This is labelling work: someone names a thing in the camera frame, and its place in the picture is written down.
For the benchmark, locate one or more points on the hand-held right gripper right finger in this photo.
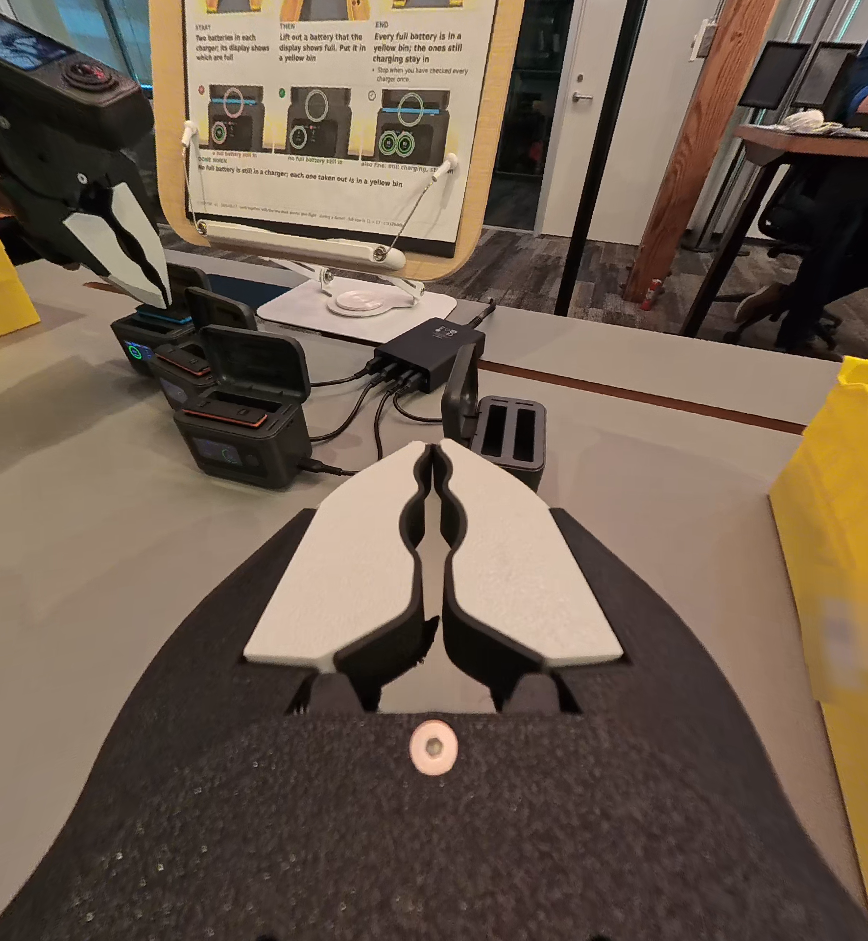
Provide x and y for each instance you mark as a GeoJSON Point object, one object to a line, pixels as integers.
{"type": "Point", "coordinates": [530, 574]}

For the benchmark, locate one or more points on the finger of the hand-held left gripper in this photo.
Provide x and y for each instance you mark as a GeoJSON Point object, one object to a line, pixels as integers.
{"type": "Point", "coordinates": [104, 247]}
{"type": "Point", "coordinates": [143, 235]}

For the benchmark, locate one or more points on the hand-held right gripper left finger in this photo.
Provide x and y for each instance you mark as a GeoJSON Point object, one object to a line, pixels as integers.
{"type": "Point", "coordinates": [346, 574]}

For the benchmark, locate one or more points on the blue-edged black battery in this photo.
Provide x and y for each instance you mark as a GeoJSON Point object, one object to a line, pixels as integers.
{"type": "Point", "coordinates": [167, 313]}

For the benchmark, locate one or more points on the black battery charger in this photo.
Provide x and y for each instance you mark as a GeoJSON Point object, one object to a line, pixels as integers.
{"type": "Point", "coordinates": [515, 441]}
{"type": "Point", "coordinates": [258, 368]}
{"type": "Point", "coordinates": [221, 309]}
{"type": "Point", "coordinates": [133, 353]}

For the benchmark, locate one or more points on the red-edged black battery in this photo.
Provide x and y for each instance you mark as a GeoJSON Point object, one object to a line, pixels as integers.
{"type": "Point", "coordinates": [226, 415]}

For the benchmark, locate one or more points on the black usb hub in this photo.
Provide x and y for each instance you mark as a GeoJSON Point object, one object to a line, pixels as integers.
{"type": "Point", "coordinates": [427, 353]}

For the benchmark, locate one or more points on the white stand base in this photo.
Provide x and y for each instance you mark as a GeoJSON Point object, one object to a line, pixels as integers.
{"type": "Point", "coordinates": [309, 312]}

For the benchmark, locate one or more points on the wooden sign board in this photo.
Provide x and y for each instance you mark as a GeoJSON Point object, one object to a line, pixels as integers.
{"type": "Point", "coordinates": [508, 118]}

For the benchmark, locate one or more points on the black metal stand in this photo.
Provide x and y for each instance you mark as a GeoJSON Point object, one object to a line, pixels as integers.
{"type": "Point", "coordinates": [599, 162]}

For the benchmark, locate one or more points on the wooden pillar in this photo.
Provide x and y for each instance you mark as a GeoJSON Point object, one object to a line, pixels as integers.
{"type": "Point", "coordinates": [699, 147]}

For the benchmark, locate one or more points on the wooden desk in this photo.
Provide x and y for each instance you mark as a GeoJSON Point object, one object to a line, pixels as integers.
{"type": "Point", "coordinates": [816, 144]}

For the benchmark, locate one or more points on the black computer monitor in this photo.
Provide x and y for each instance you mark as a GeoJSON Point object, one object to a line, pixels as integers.
{"type": "Point", "coordinates": [772, 74]}
{"type": "Point", "coordinates": [831, 74]}

